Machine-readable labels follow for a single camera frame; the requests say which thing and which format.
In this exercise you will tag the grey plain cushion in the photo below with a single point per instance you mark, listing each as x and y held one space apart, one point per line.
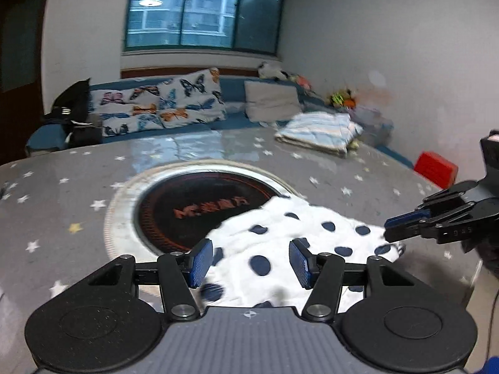
267 102

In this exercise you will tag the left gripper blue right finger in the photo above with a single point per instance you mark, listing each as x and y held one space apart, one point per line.
322 274

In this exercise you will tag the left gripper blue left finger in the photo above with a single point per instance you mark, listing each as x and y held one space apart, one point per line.
178 275

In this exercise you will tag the folded striped blanket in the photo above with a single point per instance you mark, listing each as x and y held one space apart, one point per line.
322 131

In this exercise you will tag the red box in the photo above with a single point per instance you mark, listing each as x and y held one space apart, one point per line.
437 169

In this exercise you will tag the butterfly print cushion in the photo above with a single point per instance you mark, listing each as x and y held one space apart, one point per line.
176 102

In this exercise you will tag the black white plush toy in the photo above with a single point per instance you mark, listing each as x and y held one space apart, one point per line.
270 71

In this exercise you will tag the clear plastic storage box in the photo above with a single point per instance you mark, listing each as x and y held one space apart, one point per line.
377 130

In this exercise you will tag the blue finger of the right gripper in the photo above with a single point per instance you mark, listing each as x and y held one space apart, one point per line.
409 218
405 233

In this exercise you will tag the black bag on sofa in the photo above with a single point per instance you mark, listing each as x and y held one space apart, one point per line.
70 111

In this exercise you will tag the colourful toy pile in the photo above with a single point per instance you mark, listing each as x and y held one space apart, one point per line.
343 98

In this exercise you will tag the blue sofa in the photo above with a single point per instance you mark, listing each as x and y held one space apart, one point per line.
50 138

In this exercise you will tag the round induction cooker in table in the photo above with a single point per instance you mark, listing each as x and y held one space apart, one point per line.
171 207

